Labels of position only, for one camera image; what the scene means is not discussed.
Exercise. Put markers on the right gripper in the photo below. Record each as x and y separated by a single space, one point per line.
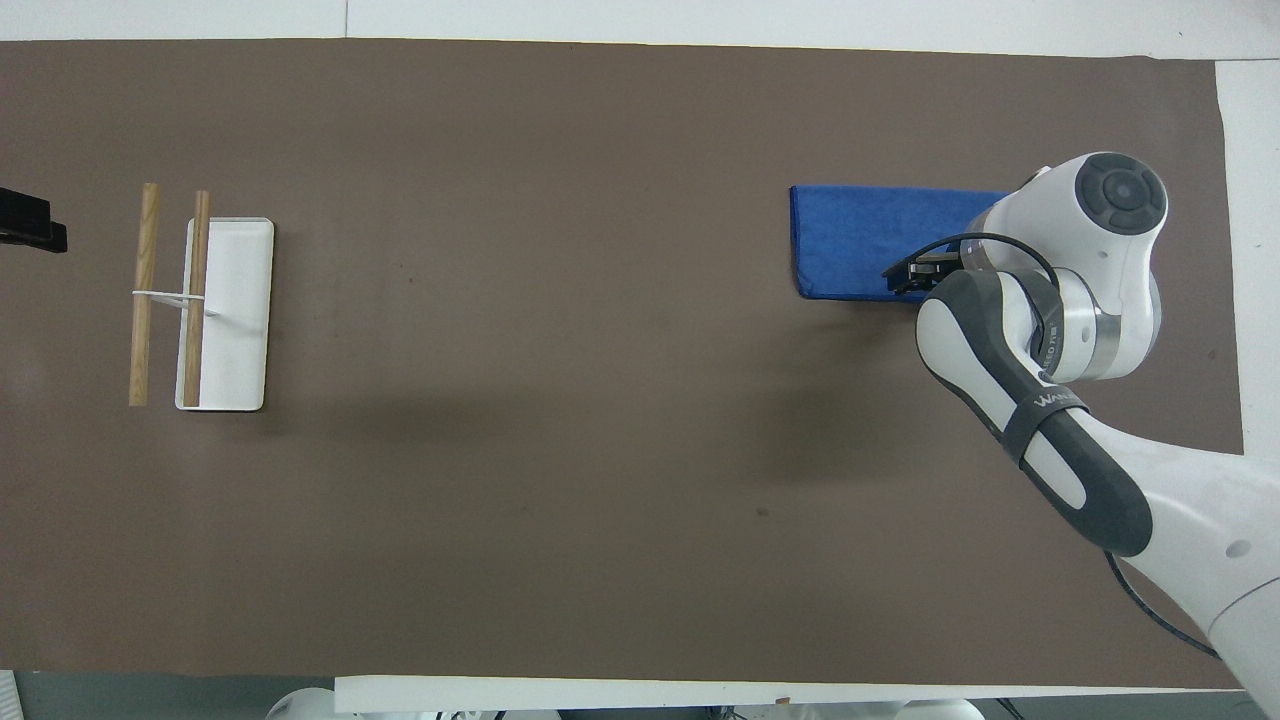
920 277

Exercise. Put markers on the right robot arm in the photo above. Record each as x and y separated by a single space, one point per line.
1100 470

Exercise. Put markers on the blue towel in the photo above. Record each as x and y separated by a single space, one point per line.
850 240

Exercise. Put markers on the white towel rack wooden bars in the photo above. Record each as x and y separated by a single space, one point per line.
235 310

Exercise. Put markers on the black stand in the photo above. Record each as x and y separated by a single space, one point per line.
22 218

